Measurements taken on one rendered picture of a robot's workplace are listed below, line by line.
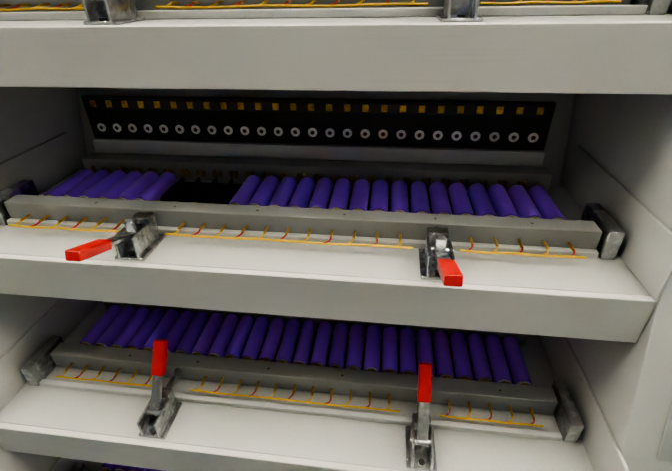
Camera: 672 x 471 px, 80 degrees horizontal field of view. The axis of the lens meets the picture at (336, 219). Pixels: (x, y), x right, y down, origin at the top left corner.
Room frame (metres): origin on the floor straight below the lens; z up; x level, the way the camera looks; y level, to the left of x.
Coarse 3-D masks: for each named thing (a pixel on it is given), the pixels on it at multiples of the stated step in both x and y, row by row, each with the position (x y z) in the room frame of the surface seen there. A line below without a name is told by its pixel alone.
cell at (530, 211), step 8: (512, 192) 0.41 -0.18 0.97; (520, 192) 0.40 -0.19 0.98; (512, 200) 0.40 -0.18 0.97; (520, 200) 0.39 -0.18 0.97; (528, 200) 0.38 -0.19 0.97; (520, 208) 0.38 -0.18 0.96; (528, 208) 0.37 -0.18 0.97; (536, 208) 0.37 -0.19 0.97; (520, 216) 0.37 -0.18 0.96; (528, 216) 0.36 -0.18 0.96; (536, 216) 0.36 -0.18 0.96
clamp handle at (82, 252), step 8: (128, 224) 0.33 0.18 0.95; (128, 232) 0.34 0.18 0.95; (136, 232) 0.34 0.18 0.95; (96, 240) 0.30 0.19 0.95; (104, 240) 0.30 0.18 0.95; (112, 240) 0.31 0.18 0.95; (120, 240) 0.32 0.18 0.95; (72, 248) 0.28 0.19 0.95; (80, 248) 0.28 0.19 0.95; (88, 248) 0.28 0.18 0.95; (96, 248) 0.29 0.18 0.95; (104, 248) 0.30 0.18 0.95; (72, 256) 0.27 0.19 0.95; (80, 256) 0.27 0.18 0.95; (88, 256) 0.28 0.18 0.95
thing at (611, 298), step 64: (0, 192) 0.40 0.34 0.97; (576, 192) 0.42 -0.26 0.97; (0, 256) 0.34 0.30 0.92; (64, 256) 0.34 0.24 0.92; (192, 256) 0.34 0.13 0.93; (256, 256) 0.33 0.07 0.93; (320, 256) 0.33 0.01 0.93; (384, 256) 0.33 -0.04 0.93; (512, 256) 0.33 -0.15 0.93; (640, 256) 0.30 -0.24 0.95; (384, 320) 0.31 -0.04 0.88; (448, 320) 0.30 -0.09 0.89; (512, 320) 0.29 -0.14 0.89; (576, 320) 0.29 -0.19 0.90; (640, 320) 0.28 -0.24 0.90
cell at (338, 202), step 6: (342, 180) 0.43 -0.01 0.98; (348, 180) 0.44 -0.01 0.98; (336, 186) 0.42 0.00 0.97; (342, 186) 0.42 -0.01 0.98; (348, 186) 0.43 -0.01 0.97; (336, 192) 0.41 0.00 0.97; (342, 192) 0.41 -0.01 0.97; (348, 192) 0.42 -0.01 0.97; (336, 198) 0.40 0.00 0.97; (342, 198) 0.40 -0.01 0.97; (348, 198) 0.41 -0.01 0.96; (330, 204) 0.39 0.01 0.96; (336, 204) 0.38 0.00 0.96; (342, 204) 0.39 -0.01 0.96
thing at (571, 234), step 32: (160, 224) 0.37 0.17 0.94; (192, 224) 0.37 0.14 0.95; (224, 224) 0.36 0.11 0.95; (256, 224) 0.36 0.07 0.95; (288, 224) 0.36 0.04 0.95; (320, 224) 0.35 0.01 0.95; (352, 224) 0.35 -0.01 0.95; (384, 224) 0.35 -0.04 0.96; (416, 224) 0.34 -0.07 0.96; (448, 224) 0.34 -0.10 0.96; (480, 224) 0.34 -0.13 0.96; (512, 224) 0.34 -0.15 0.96; (544, 224) 0.34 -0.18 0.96; (576, 224) 0.33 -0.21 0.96; (544, 256) 0.32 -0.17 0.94; (576, 256) 0.31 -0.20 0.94
